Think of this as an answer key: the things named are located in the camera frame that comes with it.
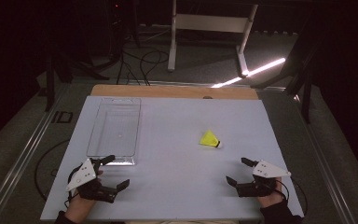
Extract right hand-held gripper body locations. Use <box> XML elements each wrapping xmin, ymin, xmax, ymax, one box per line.
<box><xmin>235</xmin><ymin>159</ymin><xmax>293</xmax><ymax>198</ymax></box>

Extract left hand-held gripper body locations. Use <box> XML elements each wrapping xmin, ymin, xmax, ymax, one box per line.
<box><xmin>65</xmin><ymin>158</ymin><xmax>119</xmax><ymax>204</ymax></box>

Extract clear plastic container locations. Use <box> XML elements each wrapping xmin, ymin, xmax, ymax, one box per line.
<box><xmin>86</xmin><ymin>96</ymin><xmax>142</xmax><ymax>166</ymax></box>

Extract yellow shuttlecock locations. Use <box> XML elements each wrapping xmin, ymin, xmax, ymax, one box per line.
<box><xmin>199</xmin><ymin>129</ymin><xmax>223</xmax><ymax>149</ymax></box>

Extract person's right hand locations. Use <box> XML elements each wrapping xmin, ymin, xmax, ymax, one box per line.
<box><xmin>256</xmin><ymin>176</ymin><xmax>285</xmax><ymax>209</ymax></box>

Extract person's left hand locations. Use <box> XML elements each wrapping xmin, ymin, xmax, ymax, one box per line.
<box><xmin>63</xmin><ymin>169</ymin><xmax>104</xmax><ymax>224</ymax></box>

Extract black metal stand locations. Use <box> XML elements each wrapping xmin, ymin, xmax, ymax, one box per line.
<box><xmin>251</xmin><ymin>6</ymin><xmax>316</xmax><ymax>125</ymax></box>
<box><xmin>44</xmin><ymin>43</ymin><xmax>110</xmax><ymax>113</ymax></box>

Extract dark equipment rack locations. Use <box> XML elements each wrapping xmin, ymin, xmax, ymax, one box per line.
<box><xmin>104</xmin><ymin>0</ymin><xmax>142</xmax><ymax>49</ymax></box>

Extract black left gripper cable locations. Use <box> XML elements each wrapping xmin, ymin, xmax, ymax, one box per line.
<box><xmin>62</xmin><ymin>166</ymin><xmax>82</xmax><ymax>209</ymax></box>

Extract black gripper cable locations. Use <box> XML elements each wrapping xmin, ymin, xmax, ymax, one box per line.
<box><xmin>62</xmin><ymin>166</ymin><xmax>82</xmax><ymax>209</ymax></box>
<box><xmin>273</xmin><ymin>176</ymin><xmax>310</xmax><ymax>217</ymax></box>

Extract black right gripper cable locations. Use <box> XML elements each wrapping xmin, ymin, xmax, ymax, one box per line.
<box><xmin>273</xmin><ymin>176</ymin><xmax>310</xmax><ymax>217</ymax></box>

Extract black floor cable loop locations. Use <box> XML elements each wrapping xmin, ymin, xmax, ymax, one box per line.
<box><xmin>34</xmin><ymin>138</ymin><xmax>72</xmax><ymax>201</ymax></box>

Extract black tangled floor cables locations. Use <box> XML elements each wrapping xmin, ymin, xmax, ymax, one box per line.
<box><xmin>116</xmin><ymin>48</ymin><xmax>171</xmax><ymax>87</ymax></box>

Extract white metal table frame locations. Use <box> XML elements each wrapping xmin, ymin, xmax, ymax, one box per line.
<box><xmin>167</xmin><ymin>0</ymin><xmax>259</xmax><ymax>78</ymax></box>

